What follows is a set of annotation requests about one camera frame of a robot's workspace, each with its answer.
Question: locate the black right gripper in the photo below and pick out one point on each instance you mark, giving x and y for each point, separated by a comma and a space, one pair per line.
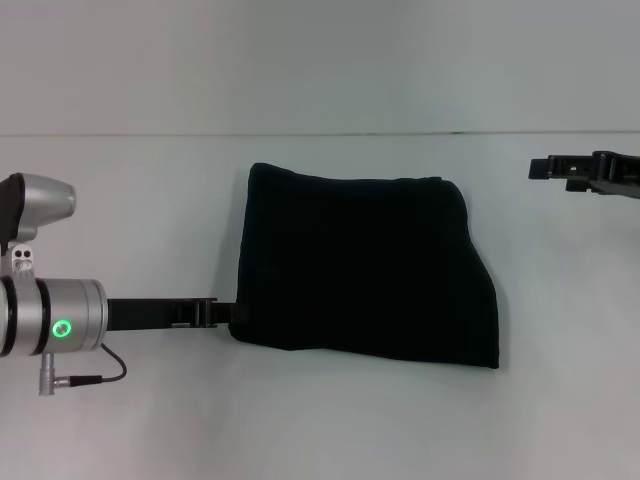
612, 172

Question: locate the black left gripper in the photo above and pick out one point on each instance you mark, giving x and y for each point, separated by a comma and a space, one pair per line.
150, 315

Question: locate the black shirt with FREE print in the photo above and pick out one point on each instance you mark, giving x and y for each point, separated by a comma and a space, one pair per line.
365, 270

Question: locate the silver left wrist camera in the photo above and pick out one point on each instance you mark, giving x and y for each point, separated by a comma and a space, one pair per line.
30, 210

